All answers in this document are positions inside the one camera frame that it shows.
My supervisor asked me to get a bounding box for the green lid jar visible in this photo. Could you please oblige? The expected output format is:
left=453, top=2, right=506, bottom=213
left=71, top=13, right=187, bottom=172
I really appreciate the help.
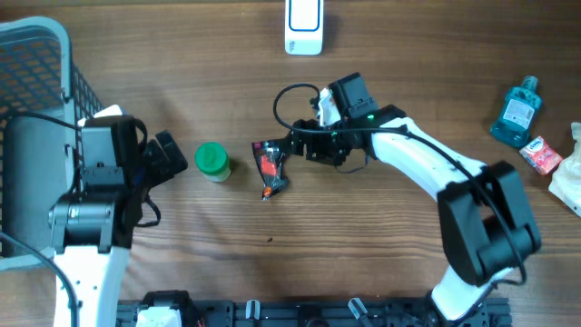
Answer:
left=194, top=142, right=231, bottom=183

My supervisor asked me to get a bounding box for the black red snack packet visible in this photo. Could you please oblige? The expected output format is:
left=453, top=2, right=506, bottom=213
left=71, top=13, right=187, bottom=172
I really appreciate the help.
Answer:
left=251, top=139, right=289, bottom=201

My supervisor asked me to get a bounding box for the blue mouthwash bottle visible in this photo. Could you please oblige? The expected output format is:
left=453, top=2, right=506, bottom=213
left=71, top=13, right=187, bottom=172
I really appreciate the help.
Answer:
left=490, top=75, right=542, bottom=148

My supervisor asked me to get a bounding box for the red tissue packet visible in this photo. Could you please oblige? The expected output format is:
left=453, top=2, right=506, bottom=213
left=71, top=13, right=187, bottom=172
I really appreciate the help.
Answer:
left=519, top=136, right=563, bottom=175

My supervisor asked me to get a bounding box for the beige bread bag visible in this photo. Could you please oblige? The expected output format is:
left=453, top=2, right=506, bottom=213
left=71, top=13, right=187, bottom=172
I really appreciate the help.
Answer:
left=548, top=123, right=581, bottom=216

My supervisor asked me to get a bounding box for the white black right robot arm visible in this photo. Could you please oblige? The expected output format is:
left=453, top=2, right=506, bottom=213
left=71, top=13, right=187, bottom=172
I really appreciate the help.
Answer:
left=288, top=73, right=542, bottom=326

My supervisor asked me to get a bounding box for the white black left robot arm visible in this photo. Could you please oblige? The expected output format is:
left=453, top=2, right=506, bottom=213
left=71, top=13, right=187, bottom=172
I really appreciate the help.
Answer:
left=48, top=105, right=188, bottom=326

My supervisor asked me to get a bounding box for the white barcode scanner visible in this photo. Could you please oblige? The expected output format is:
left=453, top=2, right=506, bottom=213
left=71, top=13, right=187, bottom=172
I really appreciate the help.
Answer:
left=284, top=0, right=324, bottom=55

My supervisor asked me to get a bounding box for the grey plastic basket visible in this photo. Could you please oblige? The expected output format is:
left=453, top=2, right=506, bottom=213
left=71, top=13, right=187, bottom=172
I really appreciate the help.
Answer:
left=1, top=16, right=103, bottom=258

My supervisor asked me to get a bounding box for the black right camera cable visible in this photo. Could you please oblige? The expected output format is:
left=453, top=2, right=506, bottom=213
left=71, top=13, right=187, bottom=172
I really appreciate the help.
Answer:
left=272, top=83, right=527, bottom=327

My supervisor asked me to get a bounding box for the black camera cable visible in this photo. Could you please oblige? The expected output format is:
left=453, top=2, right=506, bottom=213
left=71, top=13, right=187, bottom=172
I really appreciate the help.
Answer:
left=0, top=111, right=162, bottom=327
left=272, top=83, right=527, bottom=327

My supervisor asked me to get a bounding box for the black left camera cable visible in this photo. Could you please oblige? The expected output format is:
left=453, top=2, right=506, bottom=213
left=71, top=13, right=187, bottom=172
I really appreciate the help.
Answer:
left=0, top=111, right=162, bottom=327

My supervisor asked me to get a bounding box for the black mounting rail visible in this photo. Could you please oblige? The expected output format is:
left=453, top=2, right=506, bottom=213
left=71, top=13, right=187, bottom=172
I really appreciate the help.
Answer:
left=116, top=290, right=514, bottom=327

